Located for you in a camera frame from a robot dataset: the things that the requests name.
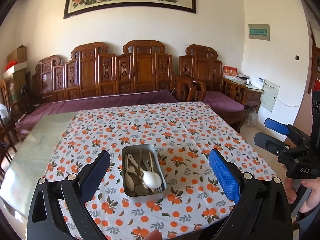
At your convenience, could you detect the person's right hand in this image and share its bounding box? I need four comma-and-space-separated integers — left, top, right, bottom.
284, 177, 319, 217

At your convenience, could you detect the fluffy dog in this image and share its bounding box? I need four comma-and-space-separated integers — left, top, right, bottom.
244, 107, 258, 127

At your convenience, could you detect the wooden side table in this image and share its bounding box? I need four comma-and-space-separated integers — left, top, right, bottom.
245, 85, 264, 113

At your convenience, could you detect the white device on table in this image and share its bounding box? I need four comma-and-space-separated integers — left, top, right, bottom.
251, 76, 265, 89

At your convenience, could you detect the orange-print tablecloth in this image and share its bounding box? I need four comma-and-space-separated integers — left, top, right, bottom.
44, 102, 275, 239

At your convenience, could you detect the purple armchair cushion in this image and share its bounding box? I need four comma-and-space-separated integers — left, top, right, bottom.
203, 91, 245, 114

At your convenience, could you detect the red greeting card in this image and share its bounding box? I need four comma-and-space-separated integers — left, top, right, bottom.
223, 65, 238, 78

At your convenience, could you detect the dark wooden chair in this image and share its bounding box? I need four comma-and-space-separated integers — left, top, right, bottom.
1, 103, 20, 164

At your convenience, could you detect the metal spoon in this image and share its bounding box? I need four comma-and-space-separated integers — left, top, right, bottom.
135, 166, 149, 196

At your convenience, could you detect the rectangular metal tray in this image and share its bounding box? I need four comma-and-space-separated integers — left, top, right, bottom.
121, 144, 167, 203

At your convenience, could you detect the dark brown wooden chopstick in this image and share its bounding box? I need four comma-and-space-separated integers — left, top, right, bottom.
138, 149, 143, 175

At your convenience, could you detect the white ceramic spoon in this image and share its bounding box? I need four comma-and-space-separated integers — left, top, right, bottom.
127, 154, 155, 189

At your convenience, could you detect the purple sofa cushion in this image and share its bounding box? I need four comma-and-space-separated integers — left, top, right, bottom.
15, 89, 178, 133

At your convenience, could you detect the carved wooden armchair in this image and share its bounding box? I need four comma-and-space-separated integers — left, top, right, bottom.
179, 44, 248, 132

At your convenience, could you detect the carved wooden sofa bench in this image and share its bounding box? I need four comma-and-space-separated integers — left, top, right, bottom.
15, 39, 193, 140

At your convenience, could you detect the cardboard boxes stack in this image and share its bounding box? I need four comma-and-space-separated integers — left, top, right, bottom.
2, 45, 27, 101

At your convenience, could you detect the white wall electrical panel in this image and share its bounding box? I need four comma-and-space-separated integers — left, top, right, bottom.
260, 79, 280, 112

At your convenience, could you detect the green wall sign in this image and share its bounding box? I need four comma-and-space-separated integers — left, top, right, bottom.
248, 24, 270, 41

